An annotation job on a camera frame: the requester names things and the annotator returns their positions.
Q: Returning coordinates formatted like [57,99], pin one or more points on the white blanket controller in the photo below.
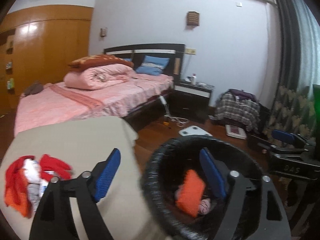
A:
[162,99]

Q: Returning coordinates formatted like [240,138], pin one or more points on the brown wall lamp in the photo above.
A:
[193,19]

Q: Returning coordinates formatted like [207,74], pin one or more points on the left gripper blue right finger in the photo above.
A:
[231,184]

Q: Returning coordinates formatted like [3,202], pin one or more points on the grey slippers on bed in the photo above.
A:
[33,89]

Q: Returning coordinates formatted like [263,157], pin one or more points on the white red floor box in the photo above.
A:
[235,132]

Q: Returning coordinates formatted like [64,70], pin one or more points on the bed with pink sheet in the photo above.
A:
[58,103]

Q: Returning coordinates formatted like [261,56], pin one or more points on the small wall switch lamp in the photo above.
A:
[103,32]

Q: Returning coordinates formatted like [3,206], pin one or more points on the white lotion bottle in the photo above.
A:
[193,79]

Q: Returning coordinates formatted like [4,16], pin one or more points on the orange foam net sleeve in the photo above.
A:
[190,193]

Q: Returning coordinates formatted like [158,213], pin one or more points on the red brown patterned pillow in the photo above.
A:
[92,61]

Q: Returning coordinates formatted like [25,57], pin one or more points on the folded pink quilt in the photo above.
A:
[99,77]

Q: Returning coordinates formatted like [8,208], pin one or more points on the black lined trash bin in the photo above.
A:
[164,174]

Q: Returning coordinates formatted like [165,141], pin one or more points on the wooden wardrobe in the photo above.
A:
[37,44]

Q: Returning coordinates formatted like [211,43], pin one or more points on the patterned curtain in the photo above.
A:
[293,108]

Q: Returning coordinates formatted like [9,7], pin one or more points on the white bathroom scale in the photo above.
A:
[193,130]

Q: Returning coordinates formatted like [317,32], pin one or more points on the dark wooden headboard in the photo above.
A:
[138,52]

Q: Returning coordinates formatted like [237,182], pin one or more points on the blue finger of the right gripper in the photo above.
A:
[282,136]

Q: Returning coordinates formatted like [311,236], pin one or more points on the wall power outlet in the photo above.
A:
[190,51]

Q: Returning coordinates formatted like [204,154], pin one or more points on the black white nightstand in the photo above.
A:
[190,101]

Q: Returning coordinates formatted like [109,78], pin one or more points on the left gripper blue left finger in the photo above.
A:
[53,218]

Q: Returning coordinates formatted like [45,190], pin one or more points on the red knit glove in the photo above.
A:
[47,163]

